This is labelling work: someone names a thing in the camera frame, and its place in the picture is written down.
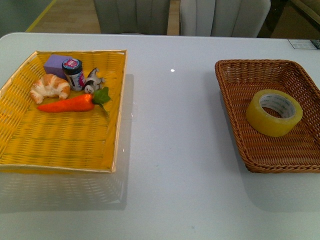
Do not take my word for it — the label sticker on table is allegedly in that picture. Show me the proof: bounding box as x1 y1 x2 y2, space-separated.
288 39 320 50

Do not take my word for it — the dark jar with pink label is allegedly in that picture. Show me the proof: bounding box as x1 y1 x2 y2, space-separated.
61 58 85 91

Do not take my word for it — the grey armchair right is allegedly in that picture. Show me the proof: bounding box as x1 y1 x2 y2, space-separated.
180 0 271 38

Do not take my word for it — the orange toy carrot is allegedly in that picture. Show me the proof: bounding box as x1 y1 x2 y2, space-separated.
37 86 111 114

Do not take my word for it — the yellow woven basket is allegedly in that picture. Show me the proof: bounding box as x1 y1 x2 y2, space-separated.
0 50 127 174

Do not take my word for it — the purple foam block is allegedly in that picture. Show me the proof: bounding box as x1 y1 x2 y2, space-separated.
43 54 71 80

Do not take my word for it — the small panda figurine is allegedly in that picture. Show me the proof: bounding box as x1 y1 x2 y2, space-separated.
83 67 105 94

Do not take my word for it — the grey armchair left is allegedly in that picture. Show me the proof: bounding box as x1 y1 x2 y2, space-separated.
94 0 170 35

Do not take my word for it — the clear yellowish tape roll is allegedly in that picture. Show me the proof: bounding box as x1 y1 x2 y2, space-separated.
245 89 303 137

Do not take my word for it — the toy croissant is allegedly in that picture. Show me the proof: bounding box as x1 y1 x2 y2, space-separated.
30 73 71 104

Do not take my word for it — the grey armchair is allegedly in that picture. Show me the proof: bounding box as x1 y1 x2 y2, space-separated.
94 0 170 35
180 0 271 38

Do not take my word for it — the brown wicker basket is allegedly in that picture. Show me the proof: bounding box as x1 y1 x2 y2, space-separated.
215 59 320 173

